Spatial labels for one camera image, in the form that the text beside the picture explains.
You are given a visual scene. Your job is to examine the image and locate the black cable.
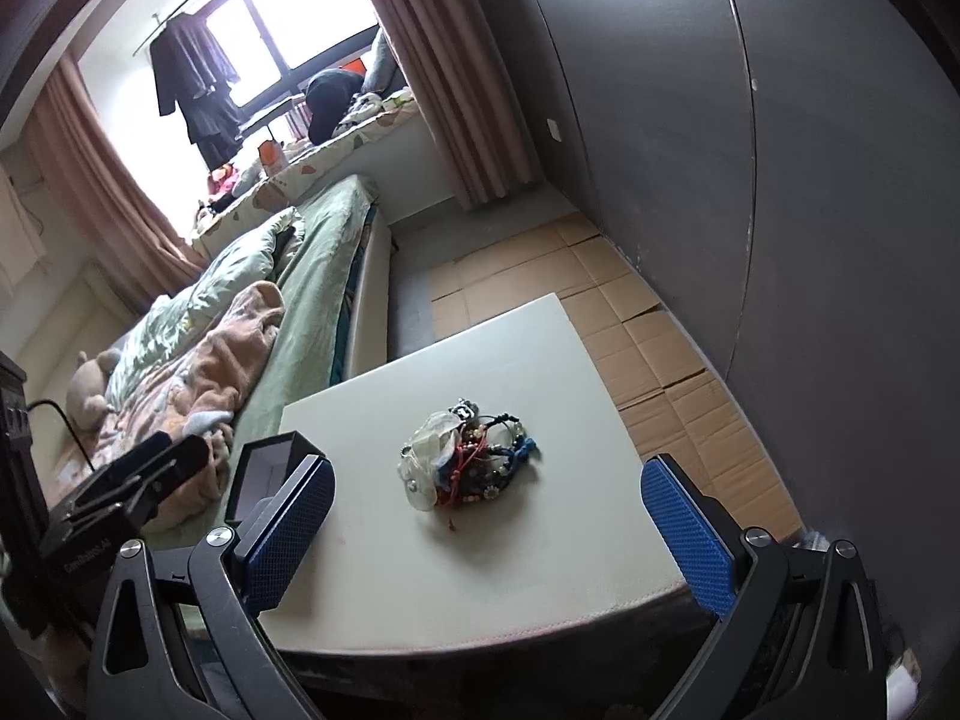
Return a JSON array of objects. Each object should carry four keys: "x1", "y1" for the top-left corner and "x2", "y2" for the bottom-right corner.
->
[{"x1": 24, "y1": 397, "x2": 100, "y2": 475}]

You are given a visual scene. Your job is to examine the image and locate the dark bead bracelet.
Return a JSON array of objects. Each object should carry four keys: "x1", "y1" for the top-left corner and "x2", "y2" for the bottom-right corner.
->
[{"x1": 455, "y1": 411, "x2": 527, "y2": 506}]

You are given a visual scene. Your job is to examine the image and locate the green bed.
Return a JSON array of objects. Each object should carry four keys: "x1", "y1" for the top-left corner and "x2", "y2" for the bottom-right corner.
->
[{"x1": 166, "y1": 176, "x2": 389, "y2": 539}]

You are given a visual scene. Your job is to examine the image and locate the dark hanging clothes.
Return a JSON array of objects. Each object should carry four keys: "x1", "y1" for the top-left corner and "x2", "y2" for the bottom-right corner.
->
[{"x1": 149, "y1": 13, "x2": 247, "y2": 171}]

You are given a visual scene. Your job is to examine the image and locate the pink right curtain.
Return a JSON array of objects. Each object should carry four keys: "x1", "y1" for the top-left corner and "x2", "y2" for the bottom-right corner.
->
[{"x1": 371, "y1": 0, "x2": 540, "y2": 210}]

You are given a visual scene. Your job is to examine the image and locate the window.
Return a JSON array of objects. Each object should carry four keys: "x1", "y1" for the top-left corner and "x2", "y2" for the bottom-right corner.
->
[{"x1": 71, "y1": 0, "x2": 377, "y2": 234}]

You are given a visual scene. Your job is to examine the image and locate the black bag on sill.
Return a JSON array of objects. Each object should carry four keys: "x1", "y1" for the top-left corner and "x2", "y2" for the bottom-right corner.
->
[{"x1": 304, "y1": 68, "x2": 364, "y2": 145}]

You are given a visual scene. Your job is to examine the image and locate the pink fleece blanket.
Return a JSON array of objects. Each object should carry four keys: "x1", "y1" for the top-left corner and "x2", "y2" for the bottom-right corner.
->
[{"x1": 93, "y1": 281, "x2": 285, "y2": 535}]

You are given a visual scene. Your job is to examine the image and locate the white square table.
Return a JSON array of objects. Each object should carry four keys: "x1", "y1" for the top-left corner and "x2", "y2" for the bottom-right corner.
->
[{"x1": 262, "y1": 296, "x2": 683, "y2": 656}]

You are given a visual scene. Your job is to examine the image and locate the flattened cardboard floor sheets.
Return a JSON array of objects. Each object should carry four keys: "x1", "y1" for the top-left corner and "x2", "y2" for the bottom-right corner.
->
[{"x1": 430, "y1": 213, "x2": 802, "y2": 539}]

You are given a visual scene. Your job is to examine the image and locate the white plastic pouch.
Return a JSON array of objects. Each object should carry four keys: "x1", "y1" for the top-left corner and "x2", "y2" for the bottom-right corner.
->
[{"x1": 397, "y1": 411, "x2": 460, "y2": 512}]

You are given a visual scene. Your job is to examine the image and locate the light green floral duvet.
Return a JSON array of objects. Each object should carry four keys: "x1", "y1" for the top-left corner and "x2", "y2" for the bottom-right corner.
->
[{"x1": 106, "y1": 208, "x2": 306, "y2": 411}]

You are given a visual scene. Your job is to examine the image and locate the patterned window seat cushion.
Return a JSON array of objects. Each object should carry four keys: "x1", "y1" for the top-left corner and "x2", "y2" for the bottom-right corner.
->
[{"x1": 190, "y1": 86, "x2": 423, "y2": 250}]

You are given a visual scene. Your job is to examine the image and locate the white wall socket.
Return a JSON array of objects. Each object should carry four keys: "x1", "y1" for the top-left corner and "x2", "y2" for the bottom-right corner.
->
[{"x1": 547, "y1": 117, "x2": 563, "y2": 143}]

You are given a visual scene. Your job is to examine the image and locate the pink left curtain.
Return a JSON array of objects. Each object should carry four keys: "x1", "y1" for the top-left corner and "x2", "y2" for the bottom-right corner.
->
[{"x1": 21, "y1": 55, "x2": 205, "y2": 310}]

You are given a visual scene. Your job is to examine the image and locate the beige plush toy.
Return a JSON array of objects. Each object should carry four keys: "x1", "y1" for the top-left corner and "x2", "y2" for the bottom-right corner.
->
[{"x1": 65, "y1": 348, "x2": 121, "y2": 433}]

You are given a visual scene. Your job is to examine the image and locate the grey pillow on sill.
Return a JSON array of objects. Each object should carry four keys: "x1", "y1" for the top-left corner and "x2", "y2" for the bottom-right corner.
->
[{"x1": 361, "y1": 28, "x2": 398, "y2": 96}]

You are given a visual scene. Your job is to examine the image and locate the orange item on sill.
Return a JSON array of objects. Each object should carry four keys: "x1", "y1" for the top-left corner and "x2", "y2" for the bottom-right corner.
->
[{"x1": 257, "y1": 140, "x2": 288, "y2": 177}]

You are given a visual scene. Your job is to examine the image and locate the red string bracelet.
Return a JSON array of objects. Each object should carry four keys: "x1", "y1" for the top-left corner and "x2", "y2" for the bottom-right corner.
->
[{"x1": 434, "y1": 432, "x2": 497, "y2": 533}]

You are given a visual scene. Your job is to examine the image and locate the black jewelry box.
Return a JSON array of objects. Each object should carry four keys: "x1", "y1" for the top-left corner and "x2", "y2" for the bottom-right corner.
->
[{"x1": 224, "y1": 431, "x2": 322, "y2": 527}]

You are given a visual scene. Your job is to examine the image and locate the pink curtain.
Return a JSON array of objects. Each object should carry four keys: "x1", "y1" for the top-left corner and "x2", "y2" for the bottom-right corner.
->
[
  {"x1": 21, "y1": 55, "x2": 205, "y2": 310},
  {"x1": 371, "y1": 0, "x2": 540, "y2": 210}
]

